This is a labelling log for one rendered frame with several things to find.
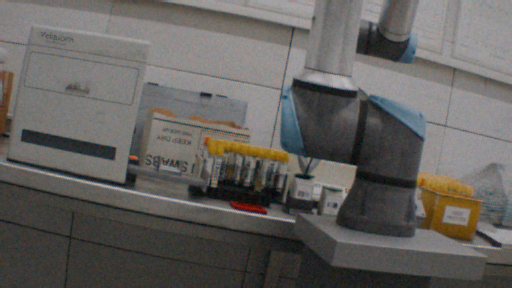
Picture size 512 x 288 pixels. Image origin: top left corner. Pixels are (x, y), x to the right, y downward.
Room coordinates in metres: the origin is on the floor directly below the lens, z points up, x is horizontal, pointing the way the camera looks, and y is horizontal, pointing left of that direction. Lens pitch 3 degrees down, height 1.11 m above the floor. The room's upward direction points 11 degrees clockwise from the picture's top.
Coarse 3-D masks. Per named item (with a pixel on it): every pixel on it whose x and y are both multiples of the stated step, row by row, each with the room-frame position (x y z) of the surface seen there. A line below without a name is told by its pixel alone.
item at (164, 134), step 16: (160, 112) 2.36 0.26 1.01; (144, 128) 2.31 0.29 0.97; (160, 128) 2.08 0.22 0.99; (176, 128) 2.09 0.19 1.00; (192, 128) 2.09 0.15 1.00; (208, 128) 2.10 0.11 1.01; (224, 128) 2.11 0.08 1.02; (240, 128) 2.29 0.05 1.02; (144, 144) 2.16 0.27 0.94; (160, 144) 2.08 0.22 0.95; (176, 144) 2.09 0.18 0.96; (192, 144) 2.10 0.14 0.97; (144, 160) 2.08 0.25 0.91; (176, 160) 2.09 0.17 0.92; (192, 160) 2.10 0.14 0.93; (192, 176) 2.10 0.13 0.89
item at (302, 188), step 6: (294, 180) 1.92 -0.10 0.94; (300, 180) 1.91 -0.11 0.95; (306, 180) 1.91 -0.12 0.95; (294, 186) 1.91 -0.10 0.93; (300, 186) 1.90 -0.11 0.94; (306, 186) 1.90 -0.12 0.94; (312, 186) 1.90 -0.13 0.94; (294, 192) 1.90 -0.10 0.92; (300, 192) 1.90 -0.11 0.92; (306, 192) 1.90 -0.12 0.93; (312, 192) 1.90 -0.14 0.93; (306, 198) 1.90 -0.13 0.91
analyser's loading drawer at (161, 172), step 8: (160, 160) 1.81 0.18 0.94; (128, 168) 1.79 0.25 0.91; (136, 168) 1.80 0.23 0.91; (144, 168) 1.83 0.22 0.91; (152, 168) 1.86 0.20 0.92; (160, 168) 1.81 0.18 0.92; (168, 168) 1.86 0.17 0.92; (176, 168) 1.87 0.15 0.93; (152, 176) 1.80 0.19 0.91; (160, 176) 1.81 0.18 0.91; (168, 176) 1.81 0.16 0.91; (176, 176) 1.81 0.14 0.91; (184, 176) 1.84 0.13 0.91; (208, 176) 1.82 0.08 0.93; (192, 184) 1.82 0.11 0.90; (200, 184) 1.82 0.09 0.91
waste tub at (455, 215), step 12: (432, 192) 1.97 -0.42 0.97; (444, 192) 2.07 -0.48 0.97; (432, 204) 1.96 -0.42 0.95; (444, 204) 1.94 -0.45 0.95; (456, 204) 1.94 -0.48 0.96; (468, 204) 1.95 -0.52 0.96; (480, 204) 1.95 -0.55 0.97; (432, 216) 1.94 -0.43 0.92; (444, 216) 1.94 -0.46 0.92; (456, 216) 1.94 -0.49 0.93; (468, 216) 1.95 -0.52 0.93; (420, 228) 2.00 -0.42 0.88; (432, 228) 1.94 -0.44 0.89; (444, 228) 1.94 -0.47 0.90; (456, 228) 1.95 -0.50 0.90; (468, 228) 1.95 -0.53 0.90; (468, 240) 1.95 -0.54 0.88
